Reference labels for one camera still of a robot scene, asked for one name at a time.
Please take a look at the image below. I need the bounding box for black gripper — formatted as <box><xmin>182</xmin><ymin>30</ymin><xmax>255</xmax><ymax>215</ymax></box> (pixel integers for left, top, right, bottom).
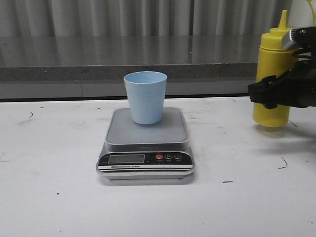
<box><xmin>247</xmin><ymin>26</ymin><xmax>316</xmax><ymax>109</ymax></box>

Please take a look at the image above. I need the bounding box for yellow squeeze bottle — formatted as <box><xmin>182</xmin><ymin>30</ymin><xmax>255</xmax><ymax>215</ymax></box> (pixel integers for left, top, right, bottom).
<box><xmin>253</xmin><ymin>10</ymin><xmax>298</xmax><ymax>127</ymax></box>

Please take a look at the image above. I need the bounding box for light blue plastic cup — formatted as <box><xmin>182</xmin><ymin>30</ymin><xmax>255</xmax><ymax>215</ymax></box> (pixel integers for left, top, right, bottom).
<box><xmin>124</xmin><ymin>71</ymin><xmax>167</xmax><ymax>125</ymax></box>

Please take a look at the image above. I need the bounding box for silver digital kitchen scale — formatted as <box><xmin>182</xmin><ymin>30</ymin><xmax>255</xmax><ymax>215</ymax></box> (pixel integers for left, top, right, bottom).
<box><xmin>96</xmin><ymin>107</ymin><xmax>195</xmax><ymax>185</ymax></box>

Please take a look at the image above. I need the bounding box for white appliance in background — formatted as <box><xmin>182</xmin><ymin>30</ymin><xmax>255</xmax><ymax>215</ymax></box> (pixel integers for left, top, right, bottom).
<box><xmin>288</xmin><ymin>0</ymin><xmax>316</xmax><ymax>28</ymax></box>

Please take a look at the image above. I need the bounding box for grey stone counter ledge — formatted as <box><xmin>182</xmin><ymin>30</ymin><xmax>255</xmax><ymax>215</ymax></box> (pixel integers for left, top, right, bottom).
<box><xmin>0</xmin><ymin>35</ymin><xmax>261</xmax><ymax>101</ymax></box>

